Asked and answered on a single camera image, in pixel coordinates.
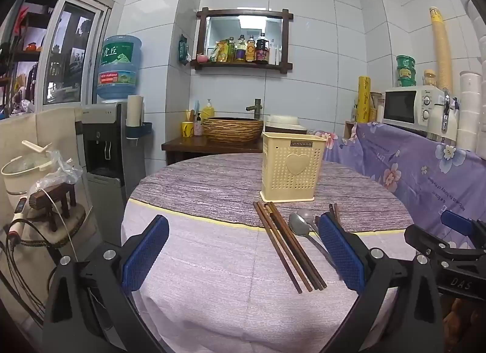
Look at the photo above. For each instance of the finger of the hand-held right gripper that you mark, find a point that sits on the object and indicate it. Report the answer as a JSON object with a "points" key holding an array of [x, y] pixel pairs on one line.
{"points": [[455, 222], [425, 239]]}

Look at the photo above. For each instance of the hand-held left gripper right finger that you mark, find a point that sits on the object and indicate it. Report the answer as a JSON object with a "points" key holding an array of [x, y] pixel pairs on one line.
{"points": [[341, 254]]}

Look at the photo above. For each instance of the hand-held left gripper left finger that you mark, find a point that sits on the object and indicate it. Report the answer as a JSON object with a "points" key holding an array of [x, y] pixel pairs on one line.
{"points": [[146, 254]]}

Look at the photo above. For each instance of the brown wooden chopstick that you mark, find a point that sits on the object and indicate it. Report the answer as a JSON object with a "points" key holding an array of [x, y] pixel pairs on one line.
{"points": [[331, 210], [277, 248], [292, 246], [299, 246], [284, 246], [336, 213]]}

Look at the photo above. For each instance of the metal spoon with oval bowl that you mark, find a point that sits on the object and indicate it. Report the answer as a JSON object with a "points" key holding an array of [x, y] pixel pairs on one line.
{"points": [[300, 224]]}

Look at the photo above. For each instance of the metal spoon with round bowl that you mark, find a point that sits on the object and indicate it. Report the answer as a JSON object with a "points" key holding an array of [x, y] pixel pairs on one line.
{"points": [[305, 213]]}

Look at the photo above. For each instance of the cream plastic utensil holder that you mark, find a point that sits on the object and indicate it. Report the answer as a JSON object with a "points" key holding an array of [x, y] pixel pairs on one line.
{"points": [[292, 186]]}

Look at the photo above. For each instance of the person's right hand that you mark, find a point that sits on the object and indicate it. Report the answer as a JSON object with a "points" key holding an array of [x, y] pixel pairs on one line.
{"points": [[465, 326]]}

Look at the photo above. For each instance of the purple floral cloth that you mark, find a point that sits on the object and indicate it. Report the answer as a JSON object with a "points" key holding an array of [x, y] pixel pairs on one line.
{"points": [[410, 159]]}

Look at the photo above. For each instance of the woven round mat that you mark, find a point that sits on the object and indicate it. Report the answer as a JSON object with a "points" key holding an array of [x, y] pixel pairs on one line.
{"points": [[74, 220]]}

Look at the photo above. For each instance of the white thermos jug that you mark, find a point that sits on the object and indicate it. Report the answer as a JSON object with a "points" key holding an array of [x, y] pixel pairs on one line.
{"points": [[436, 125]]}

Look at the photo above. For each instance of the small dark wooden bench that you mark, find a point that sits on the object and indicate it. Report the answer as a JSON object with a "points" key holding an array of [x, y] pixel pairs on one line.
{"points": [[53, 195]]}

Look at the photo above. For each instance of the dark wooden cabinet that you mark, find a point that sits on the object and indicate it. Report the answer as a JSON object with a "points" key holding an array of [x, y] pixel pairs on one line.
{"points": [[182, 148]]}

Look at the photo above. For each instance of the stacks of white cups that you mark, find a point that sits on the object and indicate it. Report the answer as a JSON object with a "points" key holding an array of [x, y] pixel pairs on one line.
{"points": [[470, 110]]}

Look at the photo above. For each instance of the clear plastic bag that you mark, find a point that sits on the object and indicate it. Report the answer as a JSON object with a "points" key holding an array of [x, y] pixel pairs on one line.
{"points": [[62, 172]]}

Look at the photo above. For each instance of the blue cup holder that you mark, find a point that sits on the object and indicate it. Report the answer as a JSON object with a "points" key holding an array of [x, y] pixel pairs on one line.
{"points": [[138, 131]]}

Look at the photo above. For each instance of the light wooden box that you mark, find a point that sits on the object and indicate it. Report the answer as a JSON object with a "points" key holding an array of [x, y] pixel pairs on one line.
{"points": [[350, 131]]}

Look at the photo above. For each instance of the grey water dispenser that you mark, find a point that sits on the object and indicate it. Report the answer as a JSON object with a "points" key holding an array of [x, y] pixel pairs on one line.
{"points": [[102, 136]]}

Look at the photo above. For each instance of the white microwave oven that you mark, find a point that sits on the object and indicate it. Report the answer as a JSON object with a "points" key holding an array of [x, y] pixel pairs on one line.
{"points": [[398, 108]]}

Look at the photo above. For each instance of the yellow mug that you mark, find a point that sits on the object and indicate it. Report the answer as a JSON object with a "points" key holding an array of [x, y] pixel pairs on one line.
{"points": [[187, 129]]}

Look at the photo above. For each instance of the white handheld appliance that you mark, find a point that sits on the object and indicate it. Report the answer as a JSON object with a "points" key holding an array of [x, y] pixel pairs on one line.
{"points": [[17, 220]]}

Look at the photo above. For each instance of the pink pump bottle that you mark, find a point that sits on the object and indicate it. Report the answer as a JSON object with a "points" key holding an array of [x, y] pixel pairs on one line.
{"points": [[198, 127]]}

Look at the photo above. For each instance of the white lidded cooker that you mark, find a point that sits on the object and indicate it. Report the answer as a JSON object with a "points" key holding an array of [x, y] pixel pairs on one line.
{"points": [[284, 123]]}

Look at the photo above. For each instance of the white paper cup stack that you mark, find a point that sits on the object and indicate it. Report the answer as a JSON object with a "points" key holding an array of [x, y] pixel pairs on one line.
{"points": [[134, 110]]}

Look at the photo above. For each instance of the small yellowish jar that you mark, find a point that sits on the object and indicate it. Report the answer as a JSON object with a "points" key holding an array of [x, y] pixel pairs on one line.
{"points": [[429, 79]]}

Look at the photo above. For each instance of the white electric pot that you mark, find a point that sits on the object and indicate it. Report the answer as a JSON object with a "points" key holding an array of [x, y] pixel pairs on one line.
{"points": [[19, 176]]}

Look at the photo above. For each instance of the woven pattern basin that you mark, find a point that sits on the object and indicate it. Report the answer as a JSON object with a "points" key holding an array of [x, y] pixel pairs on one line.
{"points": [[232, 131]]}

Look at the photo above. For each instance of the short yellow wrapped stack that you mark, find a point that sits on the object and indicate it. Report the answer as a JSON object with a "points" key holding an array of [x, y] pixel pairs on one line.
{"points": [[363, 98]]}

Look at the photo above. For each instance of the yellow soap bottle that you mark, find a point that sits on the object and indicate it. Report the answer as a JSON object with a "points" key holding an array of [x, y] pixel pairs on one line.
{"points": [[207, 112]]}

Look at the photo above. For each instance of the bronze faucet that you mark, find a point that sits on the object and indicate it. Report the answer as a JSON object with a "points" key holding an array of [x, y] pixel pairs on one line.
{"points": [[257, 108]]}

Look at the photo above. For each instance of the tall yellow cup stack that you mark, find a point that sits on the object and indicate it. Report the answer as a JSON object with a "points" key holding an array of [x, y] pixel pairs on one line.
{"points": [[442, 53]]}

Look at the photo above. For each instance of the blue water jug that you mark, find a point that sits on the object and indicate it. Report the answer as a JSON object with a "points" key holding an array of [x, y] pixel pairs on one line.
{"points": [[117, 68]]}

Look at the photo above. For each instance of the pink peach ornament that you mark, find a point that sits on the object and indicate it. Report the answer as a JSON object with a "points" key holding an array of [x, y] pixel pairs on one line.
{"points": [[201, 58]]}

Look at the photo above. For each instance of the yellow seasoning packet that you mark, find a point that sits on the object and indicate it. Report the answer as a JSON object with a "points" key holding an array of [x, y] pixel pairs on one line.
{"points": [[220, 53]]}

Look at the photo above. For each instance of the dark soy sauce bottle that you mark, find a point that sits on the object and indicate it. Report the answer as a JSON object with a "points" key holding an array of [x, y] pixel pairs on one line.
{"points": [[261, 51]]}

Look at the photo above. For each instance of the green bottle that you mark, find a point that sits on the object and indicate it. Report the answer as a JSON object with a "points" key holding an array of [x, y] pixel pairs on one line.
{"points": [[231, 51]]}

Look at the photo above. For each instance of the amber sauce bottle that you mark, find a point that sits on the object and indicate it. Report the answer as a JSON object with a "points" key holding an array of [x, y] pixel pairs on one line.
{"points": [[250, 51]]}

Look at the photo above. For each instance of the purple label sauce bottle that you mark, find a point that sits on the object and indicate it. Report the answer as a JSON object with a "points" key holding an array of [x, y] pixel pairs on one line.
{"points": [[240, 51]]}

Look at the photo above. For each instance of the cluttered dark shelf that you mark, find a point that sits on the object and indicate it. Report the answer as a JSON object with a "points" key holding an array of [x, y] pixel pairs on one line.
{"points": [[19, 56]]}

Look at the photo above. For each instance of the dark wood framed mirror shelf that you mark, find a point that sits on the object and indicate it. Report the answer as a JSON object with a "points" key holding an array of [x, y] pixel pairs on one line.
{"points": [[243, 22]]}

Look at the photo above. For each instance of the green wall holder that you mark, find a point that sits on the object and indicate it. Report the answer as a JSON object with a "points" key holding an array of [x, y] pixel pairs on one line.
{"points": [[183, 51]]}

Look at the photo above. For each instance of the sliding window frame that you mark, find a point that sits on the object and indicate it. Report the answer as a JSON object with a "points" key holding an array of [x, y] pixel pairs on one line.
{"points": [[72, 53]]}

